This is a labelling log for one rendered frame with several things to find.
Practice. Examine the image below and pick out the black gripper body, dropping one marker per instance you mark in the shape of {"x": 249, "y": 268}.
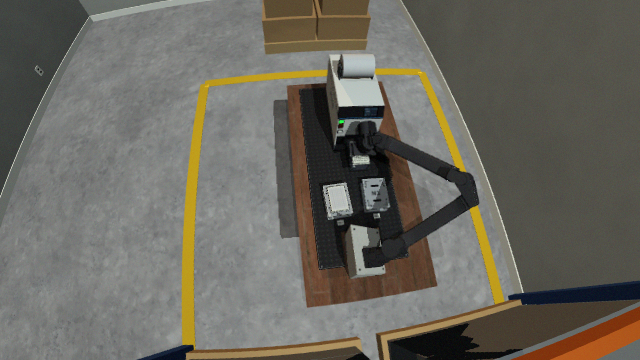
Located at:
{"x": 358, "y": 151}

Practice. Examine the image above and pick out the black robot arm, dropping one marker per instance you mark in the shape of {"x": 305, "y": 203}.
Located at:
{"x": 395, "y": 246}

